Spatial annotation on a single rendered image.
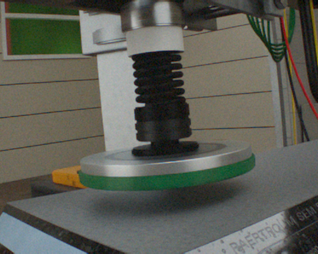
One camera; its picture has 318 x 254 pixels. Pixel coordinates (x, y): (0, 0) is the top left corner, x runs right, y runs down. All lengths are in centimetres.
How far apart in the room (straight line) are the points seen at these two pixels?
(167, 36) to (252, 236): 26
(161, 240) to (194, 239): 3
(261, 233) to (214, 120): 661
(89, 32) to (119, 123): 30
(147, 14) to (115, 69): 91
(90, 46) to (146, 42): 91
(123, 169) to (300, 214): 19
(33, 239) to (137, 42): 26
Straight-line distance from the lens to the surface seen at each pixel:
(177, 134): 53
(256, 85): 654
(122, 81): 142
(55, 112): 750
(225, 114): 688
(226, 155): 49
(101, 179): 49
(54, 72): 756
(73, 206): 57
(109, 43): 141
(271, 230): 43
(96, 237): 42
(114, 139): 144
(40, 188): 154
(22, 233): 54
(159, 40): 53
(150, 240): 40
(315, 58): 105
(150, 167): 46
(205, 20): 76
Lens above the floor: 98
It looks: 3 degrees down
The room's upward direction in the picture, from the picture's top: 6 degrees counter-clockwise
